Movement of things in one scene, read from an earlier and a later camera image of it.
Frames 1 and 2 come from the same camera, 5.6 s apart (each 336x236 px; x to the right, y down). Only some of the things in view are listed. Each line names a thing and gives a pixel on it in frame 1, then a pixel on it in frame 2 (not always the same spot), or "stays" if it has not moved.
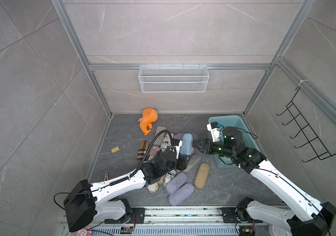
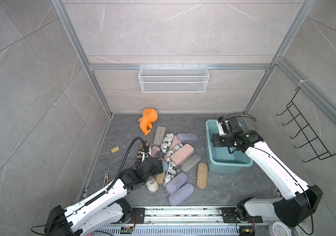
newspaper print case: x=166 y=141 stays
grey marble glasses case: x=159 y=139 stays
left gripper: x=182 y=163 -> x=157 y=170
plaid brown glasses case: x=144 y=145 stays
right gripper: x=204 y=143 -> x=215 y=139
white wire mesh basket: x=174 y=79 stays
